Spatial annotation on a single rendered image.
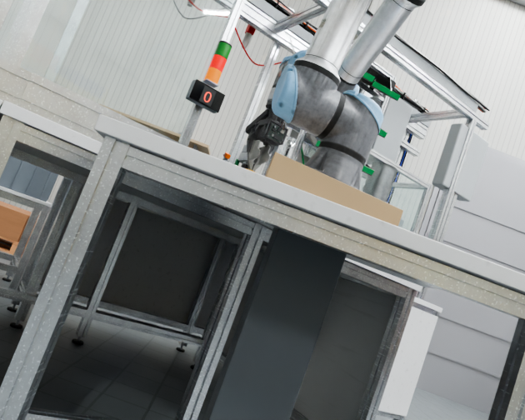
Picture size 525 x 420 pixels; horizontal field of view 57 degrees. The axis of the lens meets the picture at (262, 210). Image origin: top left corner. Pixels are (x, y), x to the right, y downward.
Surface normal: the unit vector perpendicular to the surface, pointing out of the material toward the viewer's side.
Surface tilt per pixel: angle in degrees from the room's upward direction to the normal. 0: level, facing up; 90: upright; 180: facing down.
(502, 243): 90
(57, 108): 90
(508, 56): 90
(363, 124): 93
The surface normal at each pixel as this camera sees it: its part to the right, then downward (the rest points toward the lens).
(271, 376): 0.07, -0.09
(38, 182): 0.50, 0.08
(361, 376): -0.79, -0.36
